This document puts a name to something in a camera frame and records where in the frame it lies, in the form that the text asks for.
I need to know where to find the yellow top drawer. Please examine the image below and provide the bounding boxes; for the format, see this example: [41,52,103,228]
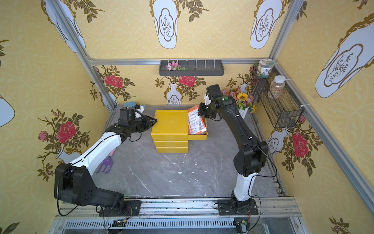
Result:
[188,117,207,140]

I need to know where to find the yellow three-drawer cabinet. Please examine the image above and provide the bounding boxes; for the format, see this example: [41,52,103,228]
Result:
[151,110,189,153]

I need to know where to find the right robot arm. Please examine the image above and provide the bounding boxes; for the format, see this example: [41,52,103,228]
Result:
[198,84,268,209]

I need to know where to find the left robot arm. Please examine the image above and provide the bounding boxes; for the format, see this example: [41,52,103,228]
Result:
[54,105,157,216]

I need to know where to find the light blue watering scoop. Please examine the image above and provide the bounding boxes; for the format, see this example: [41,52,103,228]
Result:
[123,101,146,112]

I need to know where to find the white picket fence flower planter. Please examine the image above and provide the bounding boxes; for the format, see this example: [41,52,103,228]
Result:
[222,88,257,119]

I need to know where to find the pink flowers in tray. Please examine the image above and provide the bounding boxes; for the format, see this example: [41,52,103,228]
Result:
[165,61,187,71]

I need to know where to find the clear jar white lid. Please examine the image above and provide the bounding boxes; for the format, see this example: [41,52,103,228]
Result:
[267,75,285,99]

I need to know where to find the jar with green label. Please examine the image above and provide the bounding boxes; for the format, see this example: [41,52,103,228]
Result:
[257,58,275,79]

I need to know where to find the grey wall shelf tray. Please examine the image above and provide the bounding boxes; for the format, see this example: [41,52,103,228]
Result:
[159,59,225,77]

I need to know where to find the black wire wall basket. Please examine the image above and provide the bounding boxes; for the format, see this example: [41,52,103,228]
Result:
[252,64,304,128]

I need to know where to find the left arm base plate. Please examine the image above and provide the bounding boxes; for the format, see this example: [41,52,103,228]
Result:
[99,200,141,217]

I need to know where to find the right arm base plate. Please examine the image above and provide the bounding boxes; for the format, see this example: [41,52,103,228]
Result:
[217,198,259,216]

